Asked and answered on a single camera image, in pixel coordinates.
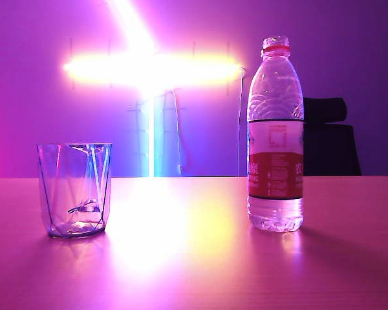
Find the clear plastic water bottle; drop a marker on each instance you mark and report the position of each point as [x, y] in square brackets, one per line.
[275, 161]

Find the cyan glowing light strip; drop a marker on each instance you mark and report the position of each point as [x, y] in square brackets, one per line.
[155, 145]

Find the yellow glowing light strip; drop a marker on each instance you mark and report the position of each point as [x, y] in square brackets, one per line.
[148, 69]

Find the clear faceted glass cup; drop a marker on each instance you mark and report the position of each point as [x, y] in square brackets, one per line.
[74, 181]

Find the black office chair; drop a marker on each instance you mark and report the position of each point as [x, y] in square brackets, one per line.
[333, 151]

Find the pink glowing light strip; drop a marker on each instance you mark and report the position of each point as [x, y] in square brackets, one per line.
[129, 22]

